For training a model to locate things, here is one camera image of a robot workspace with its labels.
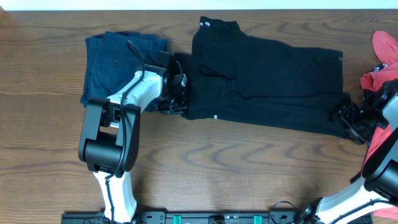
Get black polo shirt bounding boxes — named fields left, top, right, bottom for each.
left=174, top=16, right=350, bottom=138

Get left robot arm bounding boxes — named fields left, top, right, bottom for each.
left=77, top=51, right=188, bottom=223

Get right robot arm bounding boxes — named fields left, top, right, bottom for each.
left=294, top=80, right=397, bottom=223

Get folded dark blue shorts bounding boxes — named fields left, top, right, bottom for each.
left=80, top=31, right=168, bottom=106

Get red shirt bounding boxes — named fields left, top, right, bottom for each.
left=359, top=30, right=398, bottom=220

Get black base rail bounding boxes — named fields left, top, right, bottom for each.
left=60, top=208, right=373, bottom=224

